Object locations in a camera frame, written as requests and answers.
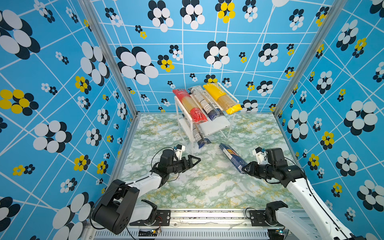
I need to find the dark blue spaghetti box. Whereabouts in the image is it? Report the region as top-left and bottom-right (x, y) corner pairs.
(219, 143), (248, 174)

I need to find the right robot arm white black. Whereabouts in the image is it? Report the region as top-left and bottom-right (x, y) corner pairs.
(239, 148), (364, 240)

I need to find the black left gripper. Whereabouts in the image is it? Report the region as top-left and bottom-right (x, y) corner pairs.
(167, 155), (200, 175)

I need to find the clear blue spaghetti bag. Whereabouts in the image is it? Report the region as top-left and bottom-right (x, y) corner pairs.
(189, 86), (224, 121)

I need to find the red spaghetti bag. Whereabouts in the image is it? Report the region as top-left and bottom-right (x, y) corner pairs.
(173, 89), (208, 124)

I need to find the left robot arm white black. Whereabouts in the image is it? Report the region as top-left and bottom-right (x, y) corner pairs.
(90, 148), (201, 235)

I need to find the white metal two-tier shelf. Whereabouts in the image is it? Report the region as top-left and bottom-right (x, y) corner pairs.
(174, 83), (240, 151)

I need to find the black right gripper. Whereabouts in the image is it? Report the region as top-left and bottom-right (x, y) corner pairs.
(241, 161), (275, 179)

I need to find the clear dark spaghetti bag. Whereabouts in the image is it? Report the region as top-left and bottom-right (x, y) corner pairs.
(179, 114), (212, 150)

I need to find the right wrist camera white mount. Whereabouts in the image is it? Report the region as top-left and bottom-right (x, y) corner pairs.
(252, 147), (268, 165)

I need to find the yellow spaghetti bag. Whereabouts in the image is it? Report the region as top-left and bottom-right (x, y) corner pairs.
(203, 83), (242, 115)

